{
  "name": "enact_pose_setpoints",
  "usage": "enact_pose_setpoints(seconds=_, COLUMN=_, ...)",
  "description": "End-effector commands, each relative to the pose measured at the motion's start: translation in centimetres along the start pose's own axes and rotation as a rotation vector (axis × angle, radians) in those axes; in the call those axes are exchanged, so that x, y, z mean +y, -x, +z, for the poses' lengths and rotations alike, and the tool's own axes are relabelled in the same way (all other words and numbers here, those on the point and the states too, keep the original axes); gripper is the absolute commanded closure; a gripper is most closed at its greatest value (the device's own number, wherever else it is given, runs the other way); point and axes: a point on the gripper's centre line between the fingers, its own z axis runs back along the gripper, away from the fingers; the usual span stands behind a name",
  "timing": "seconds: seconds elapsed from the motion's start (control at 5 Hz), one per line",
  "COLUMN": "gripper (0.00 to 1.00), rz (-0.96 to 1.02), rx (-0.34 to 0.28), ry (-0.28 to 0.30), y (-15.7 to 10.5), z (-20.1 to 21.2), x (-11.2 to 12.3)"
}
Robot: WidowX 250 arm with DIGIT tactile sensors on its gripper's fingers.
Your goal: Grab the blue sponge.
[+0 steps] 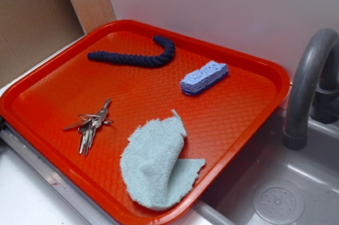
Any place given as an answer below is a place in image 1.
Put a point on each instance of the grey plastic sink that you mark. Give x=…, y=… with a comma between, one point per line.
x=267, y=183

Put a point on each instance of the blue sponge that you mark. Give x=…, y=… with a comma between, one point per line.
x=202, y=79

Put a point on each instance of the light blue cloth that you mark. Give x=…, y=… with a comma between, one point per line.
x=152, y=171

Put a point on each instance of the silver key bunch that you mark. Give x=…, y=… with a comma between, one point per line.
x=88, y=125

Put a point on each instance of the brown cardboard panel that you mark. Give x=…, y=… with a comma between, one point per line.
x=33, y=30

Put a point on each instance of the grey plastic faucet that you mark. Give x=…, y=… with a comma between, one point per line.
x=314, y=92

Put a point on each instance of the red plastic tray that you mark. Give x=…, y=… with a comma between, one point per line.
x=140, y=68

